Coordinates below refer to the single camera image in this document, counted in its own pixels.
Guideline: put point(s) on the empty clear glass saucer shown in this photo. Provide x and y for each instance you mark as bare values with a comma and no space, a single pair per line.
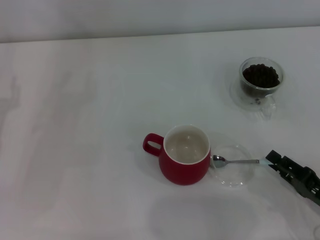
232,177

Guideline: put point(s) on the spilled coffee bean crumbs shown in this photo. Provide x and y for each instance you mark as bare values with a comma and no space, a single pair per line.
257,101

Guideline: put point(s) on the clear glass saucer with crumbs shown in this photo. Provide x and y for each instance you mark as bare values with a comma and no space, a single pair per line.
243,102

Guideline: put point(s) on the red ceramic mug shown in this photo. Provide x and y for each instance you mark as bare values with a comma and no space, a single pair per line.
182,172

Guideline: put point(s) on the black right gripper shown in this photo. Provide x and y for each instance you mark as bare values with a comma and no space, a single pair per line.
308,185

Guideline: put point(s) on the brown coffee beans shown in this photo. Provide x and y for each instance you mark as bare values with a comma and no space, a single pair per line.
261,75

